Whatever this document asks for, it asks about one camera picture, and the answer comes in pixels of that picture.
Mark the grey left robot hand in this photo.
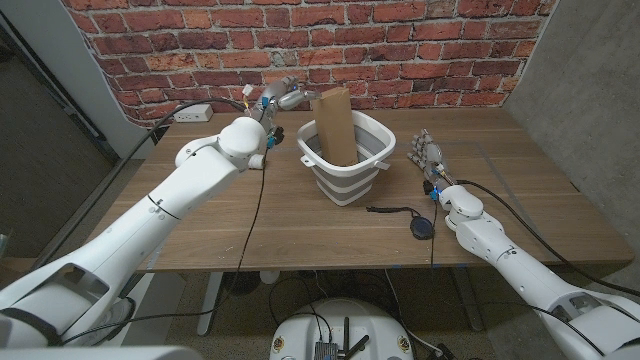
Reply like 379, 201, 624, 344
249, 74, 324, 132

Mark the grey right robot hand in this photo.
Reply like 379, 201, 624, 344
406, 128, 457, 187

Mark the brown cardboard box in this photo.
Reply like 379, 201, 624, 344
310, 86, 360, 168

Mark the white grey collapsible bucket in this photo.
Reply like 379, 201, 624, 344
295, 109, 397, 208

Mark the white power outlet box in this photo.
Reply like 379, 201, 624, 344
171, 103, 214, 124

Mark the dark table leg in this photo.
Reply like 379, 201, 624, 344
452, 267, 484, 332

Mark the black round floor object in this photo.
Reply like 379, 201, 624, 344
222, 272, 262, 297

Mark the white table leg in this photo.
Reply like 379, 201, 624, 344
196, 271, 225, 336

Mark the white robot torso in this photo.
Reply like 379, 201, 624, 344
268, 298, 416, 360

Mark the black antenna module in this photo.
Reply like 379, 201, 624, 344
313, 315, 372, 360

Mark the dark grey perforated panel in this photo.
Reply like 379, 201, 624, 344
0, 19, 120, 259

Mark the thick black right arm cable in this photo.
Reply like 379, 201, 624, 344
455, 178, 640, 297

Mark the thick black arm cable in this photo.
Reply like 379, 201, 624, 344
29, 97, 249, 274
455, 178, 640, 297

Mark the black stopwatch with lanyard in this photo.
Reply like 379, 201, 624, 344
365, 205, 436, 241

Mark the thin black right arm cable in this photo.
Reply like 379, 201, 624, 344
428, 198, 439, 271

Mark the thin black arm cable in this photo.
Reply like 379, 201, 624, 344
428, 198, 439, 271
59, 142, 271, 346

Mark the printed brick wall backdrop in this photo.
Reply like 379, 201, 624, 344
59, 0, 559, 129

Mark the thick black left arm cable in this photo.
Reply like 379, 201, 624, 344
29, 97, 249, 274

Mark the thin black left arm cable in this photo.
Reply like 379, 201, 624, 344
59, 142, 271, 346

